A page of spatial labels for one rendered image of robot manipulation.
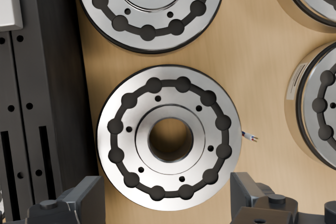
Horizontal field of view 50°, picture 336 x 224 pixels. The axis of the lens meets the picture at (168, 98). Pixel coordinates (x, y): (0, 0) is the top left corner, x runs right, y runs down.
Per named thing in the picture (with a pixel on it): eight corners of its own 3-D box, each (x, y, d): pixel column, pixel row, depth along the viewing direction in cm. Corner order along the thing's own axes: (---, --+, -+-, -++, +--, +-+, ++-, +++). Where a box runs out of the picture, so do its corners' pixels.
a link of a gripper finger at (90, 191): (80, 201, 12) (103, 173, 16) (60, 202, 12) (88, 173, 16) (83, 267, 12) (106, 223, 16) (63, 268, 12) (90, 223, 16)
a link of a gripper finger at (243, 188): (248, 264, 12) (230, 220, 15) (268, 264, 12) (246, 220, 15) (246, 197, 12) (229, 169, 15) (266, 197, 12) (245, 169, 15)
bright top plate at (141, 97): (241, 205, 26) (244, 208, 25) (99, 212, 25) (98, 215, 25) (238, 64, 26) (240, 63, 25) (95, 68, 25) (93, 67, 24)
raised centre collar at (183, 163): (206, 172, 25) (207, 174, 24) (135, 175, 25) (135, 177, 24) (204, 102, 25) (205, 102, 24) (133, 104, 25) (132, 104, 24)
